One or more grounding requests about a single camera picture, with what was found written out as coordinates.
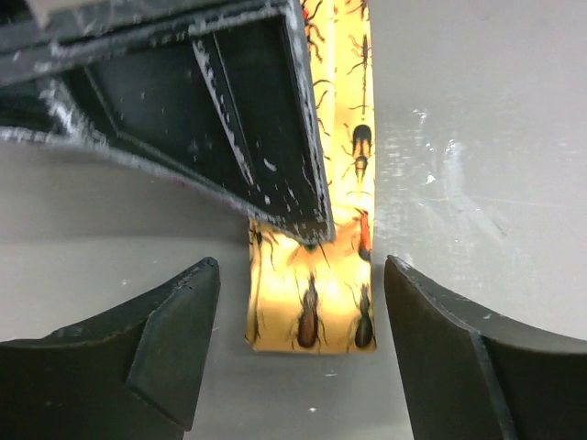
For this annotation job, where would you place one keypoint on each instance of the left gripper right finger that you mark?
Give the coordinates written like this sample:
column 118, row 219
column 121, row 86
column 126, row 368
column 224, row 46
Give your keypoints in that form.
column 469, row 372

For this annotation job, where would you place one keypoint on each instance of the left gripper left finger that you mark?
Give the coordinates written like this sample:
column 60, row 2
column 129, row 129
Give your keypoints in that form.
column 131, row 372

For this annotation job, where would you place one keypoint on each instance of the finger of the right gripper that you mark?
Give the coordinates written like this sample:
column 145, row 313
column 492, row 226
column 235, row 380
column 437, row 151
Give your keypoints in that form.
column 215, row 95

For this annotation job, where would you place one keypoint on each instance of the yellow insect print tie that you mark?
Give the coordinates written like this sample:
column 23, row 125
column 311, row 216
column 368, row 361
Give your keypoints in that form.
column 318, row 299

